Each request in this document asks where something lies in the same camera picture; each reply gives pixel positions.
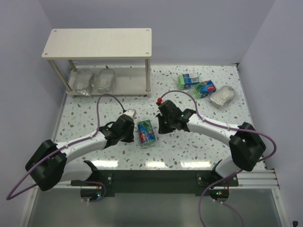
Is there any green sponge pack red logo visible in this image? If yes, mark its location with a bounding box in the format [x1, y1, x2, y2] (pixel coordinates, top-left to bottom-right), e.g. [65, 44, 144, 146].
[137, 120, 156, 148]

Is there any green sponge pack barcode label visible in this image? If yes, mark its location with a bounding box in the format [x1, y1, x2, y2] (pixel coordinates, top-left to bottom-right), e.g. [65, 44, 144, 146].
[178, 73, 200, 90]

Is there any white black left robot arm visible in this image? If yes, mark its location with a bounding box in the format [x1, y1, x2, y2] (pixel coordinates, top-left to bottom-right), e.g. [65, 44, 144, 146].
[25, 110, 135, 191]

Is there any green sponge pack blue label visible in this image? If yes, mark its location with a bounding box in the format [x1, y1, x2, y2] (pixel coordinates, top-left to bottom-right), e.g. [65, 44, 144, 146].
[192, 80, 216, 99]

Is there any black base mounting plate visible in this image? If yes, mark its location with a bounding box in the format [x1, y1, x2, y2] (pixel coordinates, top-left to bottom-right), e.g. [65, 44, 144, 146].
[71, 169, 237, 198]

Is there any silver sponge pack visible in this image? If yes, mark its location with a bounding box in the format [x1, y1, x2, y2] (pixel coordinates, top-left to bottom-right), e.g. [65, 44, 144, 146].
[73, 69, 94, 96]
[209, 86, 237, 108]
[95, 68, 116, 92]

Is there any aluminium frame rail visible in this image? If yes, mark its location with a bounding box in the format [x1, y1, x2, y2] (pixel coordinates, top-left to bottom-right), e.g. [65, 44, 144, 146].
[237, 170, 280, 189]

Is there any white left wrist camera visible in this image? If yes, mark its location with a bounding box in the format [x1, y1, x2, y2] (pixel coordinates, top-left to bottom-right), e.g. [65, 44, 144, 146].
[123, 109, 136, 119]

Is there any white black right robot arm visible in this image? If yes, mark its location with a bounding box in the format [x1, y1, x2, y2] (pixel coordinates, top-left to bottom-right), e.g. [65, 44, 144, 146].
[157, 100, 266, 181]

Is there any beige two-tier wooden shelf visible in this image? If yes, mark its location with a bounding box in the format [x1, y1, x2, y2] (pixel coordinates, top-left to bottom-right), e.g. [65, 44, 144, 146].
[42, 28, 152, 96]

